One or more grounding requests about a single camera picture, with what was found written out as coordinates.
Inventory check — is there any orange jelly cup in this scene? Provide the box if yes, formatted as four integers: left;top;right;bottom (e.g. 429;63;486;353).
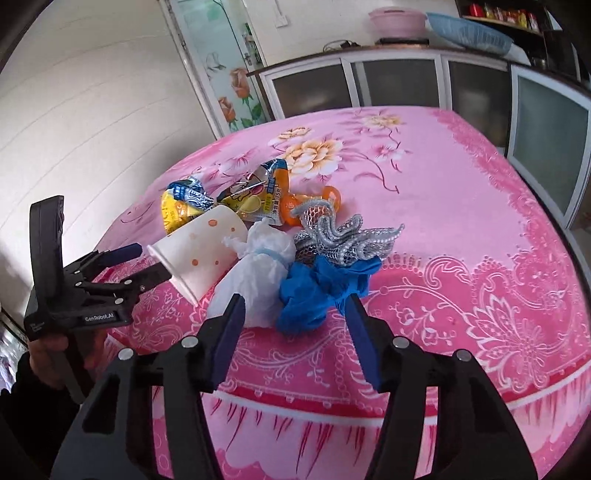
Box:
279;185;343;227

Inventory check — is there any blue plastic basket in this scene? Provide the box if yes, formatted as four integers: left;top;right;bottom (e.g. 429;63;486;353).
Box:
426;12;514;57

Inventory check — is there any dark wooden spice shelf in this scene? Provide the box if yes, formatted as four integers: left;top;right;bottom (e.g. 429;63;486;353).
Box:
455;0;583;79

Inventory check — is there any white framed counter cabinet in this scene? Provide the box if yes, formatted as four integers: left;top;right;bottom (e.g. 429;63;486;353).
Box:
247;46;513;123

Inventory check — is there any grey framed counter cabinet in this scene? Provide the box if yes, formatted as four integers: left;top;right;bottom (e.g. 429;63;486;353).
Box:
505;60;591;232

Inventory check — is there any person's left hand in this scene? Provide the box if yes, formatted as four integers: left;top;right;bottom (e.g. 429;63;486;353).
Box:
28;330;109;391

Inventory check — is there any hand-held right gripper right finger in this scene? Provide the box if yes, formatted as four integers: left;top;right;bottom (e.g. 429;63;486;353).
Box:
346;293;539;480

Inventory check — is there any silver foam net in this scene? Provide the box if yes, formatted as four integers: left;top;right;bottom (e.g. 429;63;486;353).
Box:
293;198;404;268

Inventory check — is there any yellow snack wrapper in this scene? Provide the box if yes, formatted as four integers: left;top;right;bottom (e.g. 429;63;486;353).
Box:
161;178;218;234

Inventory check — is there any person's left forearm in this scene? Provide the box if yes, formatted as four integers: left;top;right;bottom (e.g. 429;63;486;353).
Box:
0;357;86;480

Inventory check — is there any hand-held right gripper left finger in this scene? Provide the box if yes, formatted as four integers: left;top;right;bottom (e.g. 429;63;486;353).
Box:
51;293;246;480

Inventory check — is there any white plastic bag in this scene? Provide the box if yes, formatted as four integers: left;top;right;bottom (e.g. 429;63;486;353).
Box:
208;219;296;328

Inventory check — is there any orange dotted paper cup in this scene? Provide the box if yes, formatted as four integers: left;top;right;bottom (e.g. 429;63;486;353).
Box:
147;205;250;301

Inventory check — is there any yellow juice pouch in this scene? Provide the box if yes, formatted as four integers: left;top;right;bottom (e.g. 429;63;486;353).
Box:
217;158;291;227

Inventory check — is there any pink floral tablecloth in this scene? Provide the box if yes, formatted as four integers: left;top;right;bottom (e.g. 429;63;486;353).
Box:
95;105;591;480

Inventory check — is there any pink lidded basin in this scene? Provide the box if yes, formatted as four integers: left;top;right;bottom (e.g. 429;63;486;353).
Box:
368;7;428;42

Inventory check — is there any blue rubber glove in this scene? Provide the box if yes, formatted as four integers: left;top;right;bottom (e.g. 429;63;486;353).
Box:
276;256;383;333

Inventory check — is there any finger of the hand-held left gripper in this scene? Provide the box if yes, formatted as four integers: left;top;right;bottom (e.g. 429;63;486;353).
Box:
65;244;145;280
76;264;172;305

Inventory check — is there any row of spice jars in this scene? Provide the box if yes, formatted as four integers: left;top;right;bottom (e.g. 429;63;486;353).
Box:
482;4;541;32

